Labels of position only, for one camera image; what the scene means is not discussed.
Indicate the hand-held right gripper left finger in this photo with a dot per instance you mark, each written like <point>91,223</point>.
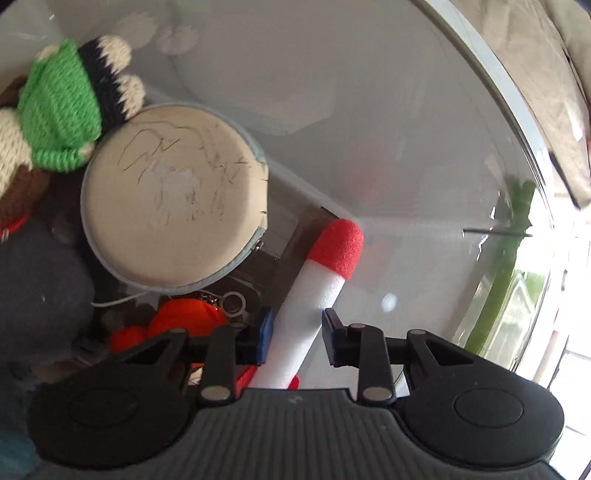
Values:
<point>263,337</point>

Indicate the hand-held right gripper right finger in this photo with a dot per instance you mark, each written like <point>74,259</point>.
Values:
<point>333,339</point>

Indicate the white red foam rocket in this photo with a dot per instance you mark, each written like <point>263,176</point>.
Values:
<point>318,286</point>

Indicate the red toy figure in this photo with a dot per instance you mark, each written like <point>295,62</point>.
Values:
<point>184,318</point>

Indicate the round beige zipper pouch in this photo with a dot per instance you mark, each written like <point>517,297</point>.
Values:
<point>171,198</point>

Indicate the black plush toy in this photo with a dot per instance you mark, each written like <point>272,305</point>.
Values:
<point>37,295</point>

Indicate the smoky transparent storage bin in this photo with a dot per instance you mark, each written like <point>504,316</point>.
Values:
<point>346,92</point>

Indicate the crochet doll with green scarf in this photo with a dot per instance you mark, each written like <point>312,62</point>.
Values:
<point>60,106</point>

